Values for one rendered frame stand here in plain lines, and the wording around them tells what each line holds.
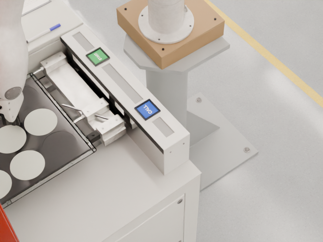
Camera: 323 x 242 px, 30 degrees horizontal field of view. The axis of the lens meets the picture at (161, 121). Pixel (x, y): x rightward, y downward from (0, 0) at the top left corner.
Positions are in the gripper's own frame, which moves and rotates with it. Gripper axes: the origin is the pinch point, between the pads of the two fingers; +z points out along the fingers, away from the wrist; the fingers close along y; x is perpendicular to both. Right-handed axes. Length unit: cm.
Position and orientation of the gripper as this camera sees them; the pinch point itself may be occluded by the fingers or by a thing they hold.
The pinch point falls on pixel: (14, 119)
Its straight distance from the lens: 184.8
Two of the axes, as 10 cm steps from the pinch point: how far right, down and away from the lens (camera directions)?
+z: 0.1, 5.8, 8.1
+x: -9.8, -1.5, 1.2
